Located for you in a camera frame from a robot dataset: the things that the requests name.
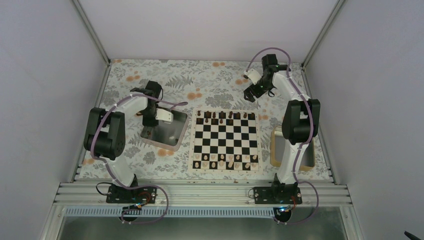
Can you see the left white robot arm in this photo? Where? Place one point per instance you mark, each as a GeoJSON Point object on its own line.
{"type": "Point", "coordinates": [105, 135]}

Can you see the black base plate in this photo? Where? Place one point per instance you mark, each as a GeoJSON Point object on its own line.
{"type": "Point", "coordinates": [120, 195]}
{"type": "Point", "coordinates": [281, 196]}

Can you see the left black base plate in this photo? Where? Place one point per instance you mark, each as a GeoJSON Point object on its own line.
{"type": "Point", "coordinates": [120, 195]}

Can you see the gold rimmed metal tray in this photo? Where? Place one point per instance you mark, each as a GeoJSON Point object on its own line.
{"type": "Point", "coordinates": [278, 147]}

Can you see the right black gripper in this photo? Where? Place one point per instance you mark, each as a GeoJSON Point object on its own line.
{"type": "Point", "coordinates": [257, 93]}

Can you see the aluminium rail frame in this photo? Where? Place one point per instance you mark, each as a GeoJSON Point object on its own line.
{"type": "Point", "coordinates": [208, 194]}

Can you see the black white chessboard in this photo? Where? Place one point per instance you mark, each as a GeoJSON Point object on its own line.
{"type": "Point", "coordinates": [237, 140]}

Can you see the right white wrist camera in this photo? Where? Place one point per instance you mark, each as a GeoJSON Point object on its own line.
{"type": "Point", "coordinates": [252, 75]}

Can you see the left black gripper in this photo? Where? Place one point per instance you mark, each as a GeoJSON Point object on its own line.
{"type": "Point", "coordinates": [146, 122]}

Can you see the floral patterned table mat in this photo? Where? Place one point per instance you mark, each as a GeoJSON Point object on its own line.
{"type": "Point", "coordinates": [201, 84]}

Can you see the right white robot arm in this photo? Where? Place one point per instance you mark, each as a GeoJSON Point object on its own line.
{"type": "Point", "coordinates": [300, 122]}

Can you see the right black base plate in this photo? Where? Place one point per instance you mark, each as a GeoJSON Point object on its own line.
{"type": "Point", "coordinates": [281, 196]}

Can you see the silver metal tray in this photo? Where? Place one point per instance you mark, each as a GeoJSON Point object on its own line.
{"type": "Point", "coordinates": [165, 135]}

